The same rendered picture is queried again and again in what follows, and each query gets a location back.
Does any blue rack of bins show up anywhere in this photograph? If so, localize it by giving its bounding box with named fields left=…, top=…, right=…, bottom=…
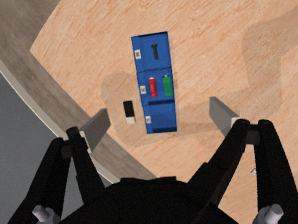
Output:
left=131, top=31, right=177, bottom=134

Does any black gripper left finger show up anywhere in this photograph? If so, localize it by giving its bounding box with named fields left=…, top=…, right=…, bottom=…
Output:
left=7, top=108, right=124, bottom=224

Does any white domino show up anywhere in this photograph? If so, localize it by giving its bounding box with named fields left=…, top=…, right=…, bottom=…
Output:
left=251, top=168, right=256, bottom=175

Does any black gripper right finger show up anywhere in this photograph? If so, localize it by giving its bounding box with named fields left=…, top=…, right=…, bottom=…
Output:
left=155, top=96, right=298, bottom=224

